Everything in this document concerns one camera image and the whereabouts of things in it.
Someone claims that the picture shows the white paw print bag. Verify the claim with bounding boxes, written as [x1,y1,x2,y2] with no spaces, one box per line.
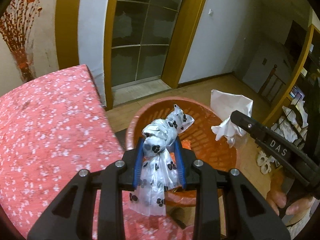
[130,104,194,216]

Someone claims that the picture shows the white paper bag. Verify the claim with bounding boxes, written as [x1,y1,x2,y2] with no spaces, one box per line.
[210,89,253,148]

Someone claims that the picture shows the person's right hand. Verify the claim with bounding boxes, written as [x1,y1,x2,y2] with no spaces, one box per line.
[266,177,316,217]

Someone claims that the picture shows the white slippers on floor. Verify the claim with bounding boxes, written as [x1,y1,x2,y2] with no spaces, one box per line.
[256,150,280,175]

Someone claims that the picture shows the cluttered metal storage rack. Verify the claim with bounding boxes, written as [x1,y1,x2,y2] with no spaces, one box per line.
[271,86,319,152]

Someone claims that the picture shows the wooden chair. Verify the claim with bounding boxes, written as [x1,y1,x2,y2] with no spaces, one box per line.
[258,64,286,105]

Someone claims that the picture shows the red floral tablecloth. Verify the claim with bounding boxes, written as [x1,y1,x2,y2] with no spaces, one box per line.
[1,65,124,237]

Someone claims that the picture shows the orange lined waste basket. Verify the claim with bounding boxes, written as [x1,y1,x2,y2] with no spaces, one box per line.
[125,96,238,208]

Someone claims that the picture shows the red berry branch vase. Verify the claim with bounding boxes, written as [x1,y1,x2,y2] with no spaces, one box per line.
[1,0,42,83]

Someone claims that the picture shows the glass sliding door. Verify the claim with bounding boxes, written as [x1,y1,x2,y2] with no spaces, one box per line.
[111,0,182,87]

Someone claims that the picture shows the wooden shelf frame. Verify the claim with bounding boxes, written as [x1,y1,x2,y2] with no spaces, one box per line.
[263,23,319,127]

